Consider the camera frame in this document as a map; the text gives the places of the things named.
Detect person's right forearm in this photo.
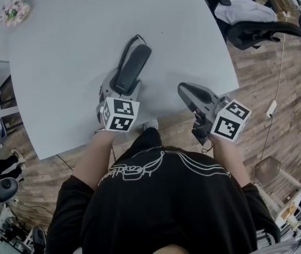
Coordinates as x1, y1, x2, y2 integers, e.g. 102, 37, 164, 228
210, 135, 252, 189

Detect cardboard box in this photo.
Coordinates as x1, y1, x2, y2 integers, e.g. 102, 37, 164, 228
272, 0, 300, 14

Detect black telephone handset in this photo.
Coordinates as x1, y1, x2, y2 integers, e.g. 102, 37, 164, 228
110, 44, 153, 95

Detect white power strip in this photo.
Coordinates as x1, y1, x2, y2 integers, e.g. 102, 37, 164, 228
266, 99, 278, 117

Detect pink flower bouquet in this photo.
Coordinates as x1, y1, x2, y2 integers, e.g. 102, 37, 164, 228
0, 0, 32, 28

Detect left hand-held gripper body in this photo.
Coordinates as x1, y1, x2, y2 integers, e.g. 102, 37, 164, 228
95, 72, 142, 133

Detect white power cable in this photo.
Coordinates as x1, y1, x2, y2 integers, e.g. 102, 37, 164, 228
271, 12, 291, 102

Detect white table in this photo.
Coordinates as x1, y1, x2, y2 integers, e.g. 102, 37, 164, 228
7, 0, 240, 160

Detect grey office chair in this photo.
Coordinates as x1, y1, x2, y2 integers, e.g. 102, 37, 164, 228
0, 177, 20, 218

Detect black cable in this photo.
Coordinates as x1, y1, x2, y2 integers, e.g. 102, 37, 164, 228
259, 114, 273, 161

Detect person's left forearm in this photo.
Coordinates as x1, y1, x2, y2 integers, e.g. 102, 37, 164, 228
70, 128, 114, 191

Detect black printed t-shirt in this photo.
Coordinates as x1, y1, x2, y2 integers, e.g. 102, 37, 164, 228
46, 146, 281, 254

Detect black mesh office chair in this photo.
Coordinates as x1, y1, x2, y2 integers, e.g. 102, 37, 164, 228
225, 12, 301, 52

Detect white cloth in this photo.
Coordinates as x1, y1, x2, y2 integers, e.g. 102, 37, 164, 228
214, 0, 278, 25

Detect black coiled telephone cord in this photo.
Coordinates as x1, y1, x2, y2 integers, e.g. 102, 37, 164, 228
117, 34, 143, 72

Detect person's grey shoe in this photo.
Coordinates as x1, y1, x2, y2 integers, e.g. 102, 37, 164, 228
141, 119, 160, 131

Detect person's black trousers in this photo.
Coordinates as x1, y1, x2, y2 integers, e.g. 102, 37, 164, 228
128, 127, 163, 157

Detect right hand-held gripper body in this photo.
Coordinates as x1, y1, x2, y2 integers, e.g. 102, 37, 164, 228
186, 87, 252, 146

